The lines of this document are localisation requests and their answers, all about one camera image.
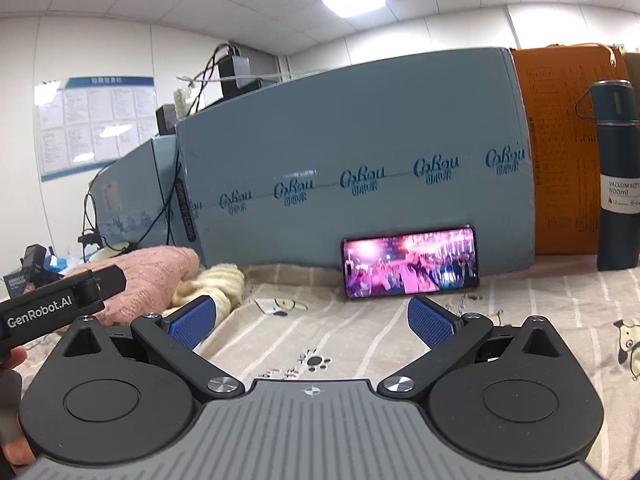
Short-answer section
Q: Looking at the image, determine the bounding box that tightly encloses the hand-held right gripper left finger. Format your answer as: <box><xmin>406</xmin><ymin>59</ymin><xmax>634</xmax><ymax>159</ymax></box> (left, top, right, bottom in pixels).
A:
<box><xmin>60</xmin><ymin>296</ymin><xmax>247</xmax><ymax>405</ymax></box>

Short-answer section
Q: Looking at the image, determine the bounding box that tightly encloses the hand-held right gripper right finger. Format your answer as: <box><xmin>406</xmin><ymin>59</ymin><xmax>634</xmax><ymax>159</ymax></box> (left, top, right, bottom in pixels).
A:
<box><xmin>377</xmin><ymin>296</ymin><xmax>576</xmax><ymax>403</ymax></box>

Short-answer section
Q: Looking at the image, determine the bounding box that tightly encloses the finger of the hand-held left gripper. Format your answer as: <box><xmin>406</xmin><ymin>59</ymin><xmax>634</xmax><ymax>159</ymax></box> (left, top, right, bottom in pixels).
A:
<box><xmin>65</xmin><ymin>265</ymin><xmax>127</xmax><ymax>304</ymax></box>

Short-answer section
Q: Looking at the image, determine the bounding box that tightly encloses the pink knit sweater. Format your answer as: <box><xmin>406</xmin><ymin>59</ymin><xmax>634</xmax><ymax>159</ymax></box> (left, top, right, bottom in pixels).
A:
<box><xmin>64</xmin><ymin>246</ymin><xmax>202</xmax><ymax>330</ymax></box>

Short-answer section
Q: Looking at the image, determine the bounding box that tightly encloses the person's left hand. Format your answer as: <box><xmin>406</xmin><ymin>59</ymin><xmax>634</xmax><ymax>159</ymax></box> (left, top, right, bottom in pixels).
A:
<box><xmin>0</xmin><ymin>347</ymin><xmax>38</xmax><ymax>467</ymax></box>

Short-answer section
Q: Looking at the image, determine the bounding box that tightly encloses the cream knit garment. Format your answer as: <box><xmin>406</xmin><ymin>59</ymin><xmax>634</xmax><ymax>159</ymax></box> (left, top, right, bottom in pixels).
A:
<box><xmin>171</xmin><ymin>263</ymin><xmax>247</xmax><ymax>319</ymax></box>

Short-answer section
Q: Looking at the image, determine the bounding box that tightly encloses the small black device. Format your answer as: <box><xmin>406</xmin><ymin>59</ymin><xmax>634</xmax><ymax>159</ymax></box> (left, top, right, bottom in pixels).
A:
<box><xmin>21</xmin><ymin>243</ymin><xmax>52</xmax><ymax>282</ymax></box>

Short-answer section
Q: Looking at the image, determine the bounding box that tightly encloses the smartphone with lit screen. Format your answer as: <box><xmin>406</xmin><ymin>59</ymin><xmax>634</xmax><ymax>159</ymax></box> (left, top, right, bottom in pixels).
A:
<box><xmin>341</xmin><ymin>226</ymin><xmax>481</xmax><ymax>301</ymax></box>

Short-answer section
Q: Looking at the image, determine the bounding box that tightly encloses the small blue cardboard box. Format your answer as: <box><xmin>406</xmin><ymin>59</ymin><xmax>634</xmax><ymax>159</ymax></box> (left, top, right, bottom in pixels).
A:
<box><xmin>89</xmin><ymin>137</ymin><xmax>182</xmax><ymax>257</ymax></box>

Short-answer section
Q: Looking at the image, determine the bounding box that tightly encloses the black box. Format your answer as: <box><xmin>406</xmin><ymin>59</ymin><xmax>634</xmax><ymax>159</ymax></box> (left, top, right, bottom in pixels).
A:
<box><xmin>155</xmin><ymin>104</ymin><xmax>178</xmax><ymax>136</ymax></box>

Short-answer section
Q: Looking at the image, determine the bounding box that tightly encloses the blue-grey foam board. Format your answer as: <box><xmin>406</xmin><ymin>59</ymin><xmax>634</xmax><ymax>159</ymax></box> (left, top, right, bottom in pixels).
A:
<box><xmin>175</xmin><ymin>47</ymin><xmax>537</xmax><ymax>274</ymax></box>

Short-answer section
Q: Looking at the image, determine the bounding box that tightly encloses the orange cardboard box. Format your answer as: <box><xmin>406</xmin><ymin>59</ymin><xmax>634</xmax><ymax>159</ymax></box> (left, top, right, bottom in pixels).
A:
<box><xmin>510</xmin><ymin>44</ymin><xmax>632</xmax><ymax>257</ymax></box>

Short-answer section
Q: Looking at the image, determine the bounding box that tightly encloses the dark blue vacuum bottle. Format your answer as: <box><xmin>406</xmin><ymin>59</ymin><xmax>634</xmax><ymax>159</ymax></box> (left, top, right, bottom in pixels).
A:
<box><xmin>574</xmin><ymin>79</ymin><xmax>640</xmax><ymax>272</ymax></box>

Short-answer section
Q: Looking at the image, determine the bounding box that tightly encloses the black power adapter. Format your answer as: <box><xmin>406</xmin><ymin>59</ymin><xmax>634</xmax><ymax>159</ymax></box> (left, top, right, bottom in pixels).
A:
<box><xmin>218</xmin><ymin>55</ymin><xmax>251</xmax><ymax>89</ymax></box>

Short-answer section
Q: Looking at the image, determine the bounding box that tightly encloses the square ceiling light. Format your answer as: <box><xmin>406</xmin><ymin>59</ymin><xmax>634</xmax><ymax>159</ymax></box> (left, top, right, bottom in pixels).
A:
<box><xmin>320</xmin><ymin>0</ymin><xmax>387</xmax><ymax>21</ymax></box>

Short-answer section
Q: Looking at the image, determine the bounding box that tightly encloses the wall poster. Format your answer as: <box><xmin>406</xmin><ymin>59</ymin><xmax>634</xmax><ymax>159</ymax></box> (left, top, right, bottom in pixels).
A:
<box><xmin>33</xmin><ymin>75</ymin><xmax>157</xmax><ymax>183</ymax></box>

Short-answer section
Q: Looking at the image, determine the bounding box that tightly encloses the black cable bundle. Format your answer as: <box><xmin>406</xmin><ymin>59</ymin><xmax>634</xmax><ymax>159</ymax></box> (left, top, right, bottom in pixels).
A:
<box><xmin>175</xmin><ymin>42</ymin><xmax>237</xmax><ymax>117</ymax></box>

